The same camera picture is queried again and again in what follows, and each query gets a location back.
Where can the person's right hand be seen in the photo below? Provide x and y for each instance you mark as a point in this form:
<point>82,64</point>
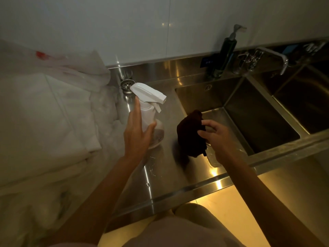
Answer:
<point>221,144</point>

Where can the person's left hand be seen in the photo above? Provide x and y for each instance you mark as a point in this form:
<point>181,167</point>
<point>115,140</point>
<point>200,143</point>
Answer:
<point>136,141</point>

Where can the dark brown cleaning cloth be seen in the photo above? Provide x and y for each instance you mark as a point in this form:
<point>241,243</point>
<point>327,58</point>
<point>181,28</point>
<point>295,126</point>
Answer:
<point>190,136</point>

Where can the stainless steel sink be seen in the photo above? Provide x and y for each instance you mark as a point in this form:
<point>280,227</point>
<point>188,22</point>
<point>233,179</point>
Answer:
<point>167,172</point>

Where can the person's right forearm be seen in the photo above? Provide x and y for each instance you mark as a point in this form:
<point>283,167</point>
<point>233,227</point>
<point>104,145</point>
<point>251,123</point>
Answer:
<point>267,205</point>

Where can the person's left forearm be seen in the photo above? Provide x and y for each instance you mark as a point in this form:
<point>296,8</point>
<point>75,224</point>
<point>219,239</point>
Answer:
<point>92,200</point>

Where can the metal drain strainer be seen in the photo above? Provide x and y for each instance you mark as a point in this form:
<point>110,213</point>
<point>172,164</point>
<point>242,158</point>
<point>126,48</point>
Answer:
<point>127,86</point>

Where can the small dark rectangular panel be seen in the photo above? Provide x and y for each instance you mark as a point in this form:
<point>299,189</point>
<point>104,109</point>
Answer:
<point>290,48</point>
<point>208,62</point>

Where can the dark pump bottle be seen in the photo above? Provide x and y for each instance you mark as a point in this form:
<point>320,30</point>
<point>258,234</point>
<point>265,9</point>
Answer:
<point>223,56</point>

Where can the light trousers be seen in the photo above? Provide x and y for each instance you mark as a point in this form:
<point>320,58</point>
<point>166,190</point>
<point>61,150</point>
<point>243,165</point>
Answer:
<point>185,228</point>

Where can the chrome faucet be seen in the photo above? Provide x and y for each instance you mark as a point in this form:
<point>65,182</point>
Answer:
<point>257,56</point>
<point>313,46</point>

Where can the white plastic bags pile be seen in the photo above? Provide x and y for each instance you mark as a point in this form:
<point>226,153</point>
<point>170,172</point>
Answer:
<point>77,64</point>

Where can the stack of folded white cloths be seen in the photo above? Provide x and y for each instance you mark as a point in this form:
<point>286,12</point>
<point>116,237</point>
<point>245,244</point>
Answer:
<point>38,126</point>

